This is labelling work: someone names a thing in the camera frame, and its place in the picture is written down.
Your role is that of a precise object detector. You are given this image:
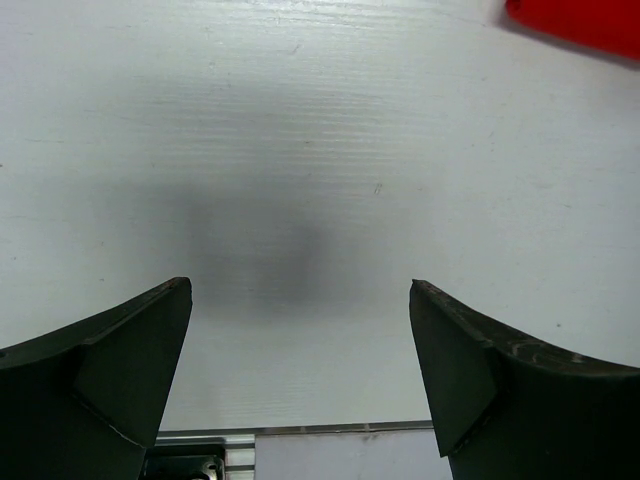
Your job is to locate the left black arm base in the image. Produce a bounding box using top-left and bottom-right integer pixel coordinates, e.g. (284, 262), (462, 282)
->
(138, 444), (225, 480)

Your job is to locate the red t shirt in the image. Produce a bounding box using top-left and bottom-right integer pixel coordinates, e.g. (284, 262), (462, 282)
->
(505, 0), (639, 61)

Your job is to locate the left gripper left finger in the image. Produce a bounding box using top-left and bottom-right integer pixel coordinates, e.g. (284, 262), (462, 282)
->
(1, 277), (192, 479)

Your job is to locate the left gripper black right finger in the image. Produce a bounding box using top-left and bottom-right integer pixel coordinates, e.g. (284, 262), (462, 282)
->
(409, 280), (639, 479)

